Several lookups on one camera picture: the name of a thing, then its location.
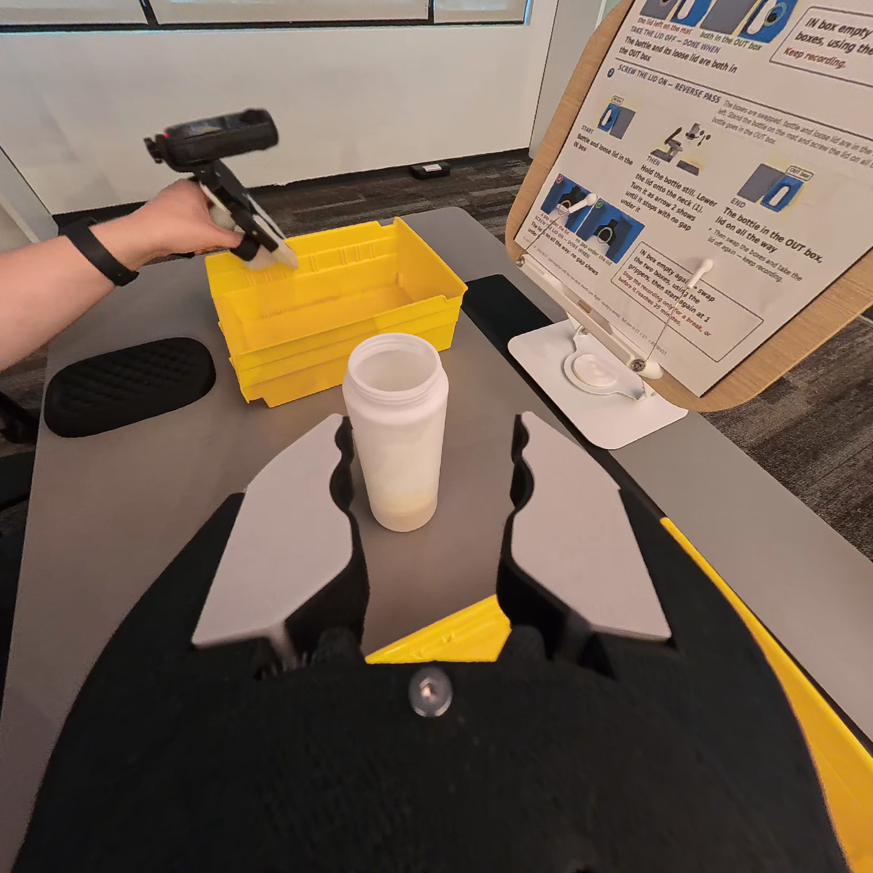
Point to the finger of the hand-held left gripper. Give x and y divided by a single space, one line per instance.
273 254

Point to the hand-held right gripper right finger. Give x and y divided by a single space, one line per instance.
586 545

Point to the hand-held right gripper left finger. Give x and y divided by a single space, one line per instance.
279 545

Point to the yellow plastic bin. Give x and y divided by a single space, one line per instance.
443 638
341 300

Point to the white plastic bottle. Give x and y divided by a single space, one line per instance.
402 443

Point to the person's left forearm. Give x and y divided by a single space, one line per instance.
41 293

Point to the person's left hand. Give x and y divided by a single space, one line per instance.
177 218

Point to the white stand base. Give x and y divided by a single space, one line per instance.
614 423

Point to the black framed window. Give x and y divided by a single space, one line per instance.
273 20

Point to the black wristband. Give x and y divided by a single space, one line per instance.
102 252

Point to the small black floor device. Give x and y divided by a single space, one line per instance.
429 170

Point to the black wrist rest pad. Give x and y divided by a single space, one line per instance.
129 385

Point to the wooden document board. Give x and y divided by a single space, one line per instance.
818 331

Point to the printed instruction sheet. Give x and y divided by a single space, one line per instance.
716 204

